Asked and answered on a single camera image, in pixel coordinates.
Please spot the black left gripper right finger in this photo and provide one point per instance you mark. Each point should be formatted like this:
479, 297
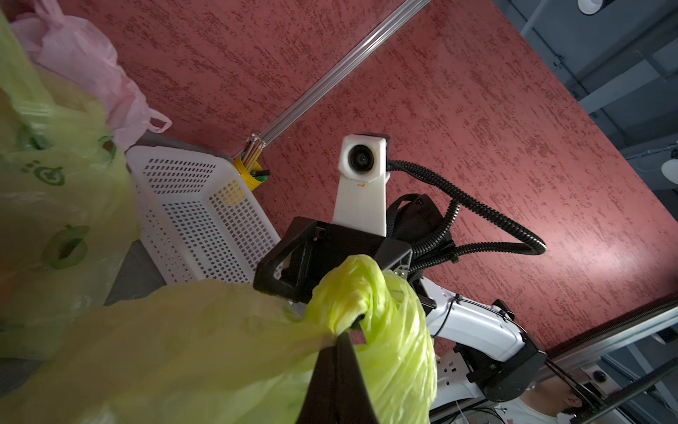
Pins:
356, 406

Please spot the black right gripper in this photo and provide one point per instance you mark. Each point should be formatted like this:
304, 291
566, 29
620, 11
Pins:
416, 231

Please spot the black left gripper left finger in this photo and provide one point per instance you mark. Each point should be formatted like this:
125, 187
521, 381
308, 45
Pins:
322, 404

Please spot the pink plastic bag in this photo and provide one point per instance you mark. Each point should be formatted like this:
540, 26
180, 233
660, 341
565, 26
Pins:
75, 49

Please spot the green avocado plastic bag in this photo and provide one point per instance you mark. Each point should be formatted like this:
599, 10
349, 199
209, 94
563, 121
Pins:
68, 213

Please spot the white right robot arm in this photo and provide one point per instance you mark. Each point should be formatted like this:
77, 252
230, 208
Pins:
496, 357

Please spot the yellow pencil cup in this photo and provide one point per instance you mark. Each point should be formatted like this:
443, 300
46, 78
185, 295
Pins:
253, 177

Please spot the white plastic basket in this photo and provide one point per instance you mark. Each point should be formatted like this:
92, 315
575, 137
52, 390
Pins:
199, 219

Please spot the colored pencils bundle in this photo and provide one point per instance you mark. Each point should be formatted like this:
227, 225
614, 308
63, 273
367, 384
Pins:
255, 145

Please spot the person in white shirt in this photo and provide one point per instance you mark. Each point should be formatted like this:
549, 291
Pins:
543, 404

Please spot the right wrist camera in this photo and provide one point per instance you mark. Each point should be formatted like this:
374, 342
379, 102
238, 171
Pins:
361, 202

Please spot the right aluminium corner post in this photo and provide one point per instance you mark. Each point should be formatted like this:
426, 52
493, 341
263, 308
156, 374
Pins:
349, 63

